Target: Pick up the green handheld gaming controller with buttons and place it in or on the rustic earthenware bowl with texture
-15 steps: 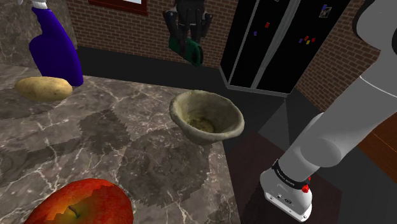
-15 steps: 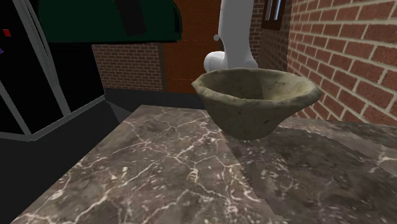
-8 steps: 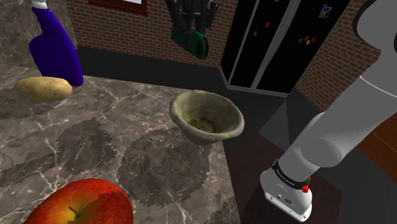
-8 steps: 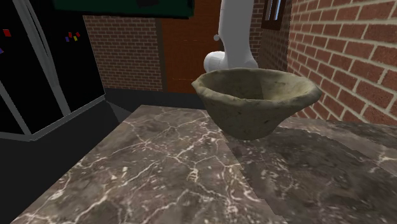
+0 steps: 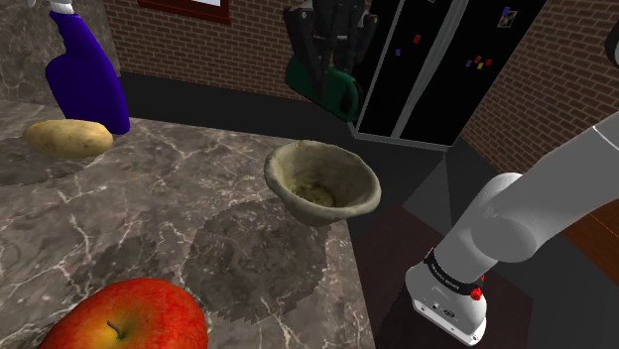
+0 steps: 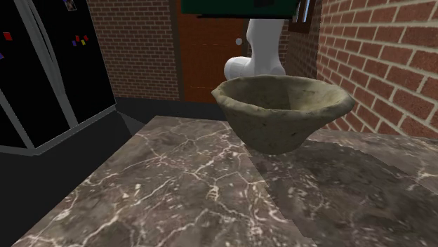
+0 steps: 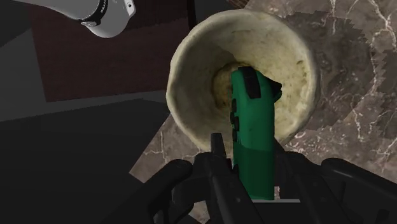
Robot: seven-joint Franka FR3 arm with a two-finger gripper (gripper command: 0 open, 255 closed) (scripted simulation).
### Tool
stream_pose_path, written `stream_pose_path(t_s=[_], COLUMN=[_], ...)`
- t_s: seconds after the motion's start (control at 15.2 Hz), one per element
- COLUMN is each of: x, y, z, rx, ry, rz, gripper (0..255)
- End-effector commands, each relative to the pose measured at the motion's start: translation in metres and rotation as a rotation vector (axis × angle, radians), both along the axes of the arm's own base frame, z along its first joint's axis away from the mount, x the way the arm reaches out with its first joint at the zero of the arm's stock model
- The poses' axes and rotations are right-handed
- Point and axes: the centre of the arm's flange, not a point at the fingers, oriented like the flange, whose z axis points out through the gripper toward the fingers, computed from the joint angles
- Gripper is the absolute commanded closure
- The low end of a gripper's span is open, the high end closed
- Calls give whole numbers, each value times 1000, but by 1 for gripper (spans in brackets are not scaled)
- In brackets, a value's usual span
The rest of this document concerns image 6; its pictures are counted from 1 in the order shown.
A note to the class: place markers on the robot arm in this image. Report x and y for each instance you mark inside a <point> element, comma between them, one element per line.
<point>261,48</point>

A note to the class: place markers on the grey-green clay bowl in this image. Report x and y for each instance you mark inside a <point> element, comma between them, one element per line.
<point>273,116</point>

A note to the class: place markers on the black fridge with magnets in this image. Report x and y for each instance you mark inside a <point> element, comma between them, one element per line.
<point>44,75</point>

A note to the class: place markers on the dark framed window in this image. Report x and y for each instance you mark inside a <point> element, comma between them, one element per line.
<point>303,15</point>

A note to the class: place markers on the brown wooden door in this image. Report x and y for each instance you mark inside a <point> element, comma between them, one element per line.
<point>208,54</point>

